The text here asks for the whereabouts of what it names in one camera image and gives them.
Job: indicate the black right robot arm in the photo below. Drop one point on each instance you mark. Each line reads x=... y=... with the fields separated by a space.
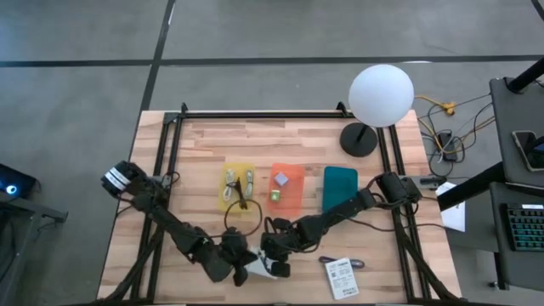
x=348 y=208

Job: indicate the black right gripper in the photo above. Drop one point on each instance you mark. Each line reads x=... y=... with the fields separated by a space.
x=280 y=240

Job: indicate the grey desk top with phone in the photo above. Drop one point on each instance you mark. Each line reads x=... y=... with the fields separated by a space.
x=506 y=123

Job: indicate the small lavender cube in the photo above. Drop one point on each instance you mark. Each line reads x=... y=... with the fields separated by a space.
x=281 y=179

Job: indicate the black round pole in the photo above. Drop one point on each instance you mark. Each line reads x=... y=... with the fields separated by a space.
x=527 y=76

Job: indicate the yellow plastic bin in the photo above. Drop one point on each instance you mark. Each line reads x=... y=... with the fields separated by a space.
x=242 y=168

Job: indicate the white globe lamp black base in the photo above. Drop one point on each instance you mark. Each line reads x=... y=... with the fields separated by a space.
x=381 y=95

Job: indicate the teal plastic bin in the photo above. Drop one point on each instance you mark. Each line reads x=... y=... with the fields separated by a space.
x=340 y=187

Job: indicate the black aluminium table frame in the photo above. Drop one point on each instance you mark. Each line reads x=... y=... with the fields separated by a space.
x=255 y=115

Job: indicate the grey desk top with keyboard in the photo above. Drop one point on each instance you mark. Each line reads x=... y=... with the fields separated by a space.
x=518 y=268

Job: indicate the black desk beam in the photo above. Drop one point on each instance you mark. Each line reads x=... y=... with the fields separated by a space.
x=472 y=187

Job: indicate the small green item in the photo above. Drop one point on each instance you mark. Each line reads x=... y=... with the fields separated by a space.
x=275 y=196

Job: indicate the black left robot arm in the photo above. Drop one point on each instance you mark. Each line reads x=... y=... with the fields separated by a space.
x=170 y=221

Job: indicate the backlit black keyboard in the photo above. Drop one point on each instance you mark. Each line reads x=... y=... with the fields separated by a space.
x=527 y=227

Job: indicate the orange plastic bin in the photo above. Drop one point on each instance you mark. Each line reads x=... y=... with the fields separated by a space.
x=293 y=200

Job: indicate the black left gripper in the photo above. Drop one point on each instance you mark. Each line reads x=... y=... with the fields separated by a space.
x=236 y=248

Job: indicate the black device with blue light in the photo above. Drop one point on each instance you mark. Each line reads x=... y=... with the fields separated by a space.
x=13 y=180

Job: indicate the white paper sheet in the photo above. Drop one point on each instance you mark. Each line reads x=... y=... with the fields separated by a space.
x=455 y=212

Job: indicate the grey metal stand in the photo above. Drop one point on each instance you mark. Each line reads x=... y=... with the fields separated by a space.
x=42 y=211

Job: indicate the white box with QR label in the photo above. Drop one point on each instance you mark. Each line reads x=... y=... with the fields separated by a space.
x=342 y=278

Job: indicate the black smartphone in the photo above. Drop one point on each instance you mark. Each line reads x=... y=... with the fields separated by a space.
x=527 y=149

